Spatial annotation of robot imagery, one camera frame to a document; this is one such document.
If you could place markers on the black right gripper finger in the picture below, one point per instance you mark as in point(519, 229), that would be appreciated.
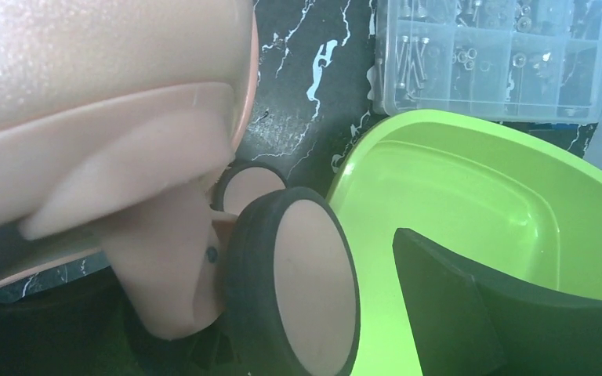
point(470, 319)

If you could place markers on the pink hard-shell suitcase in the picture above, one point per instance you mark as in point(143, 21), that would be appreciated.
point(122, 119)

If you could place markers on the green plastic tray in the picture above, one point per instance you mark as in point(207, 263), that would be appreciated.
point(492, 194)

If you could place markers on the clear plastic screw box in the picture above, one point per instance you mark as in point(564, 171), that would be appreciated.
point(505, 60)

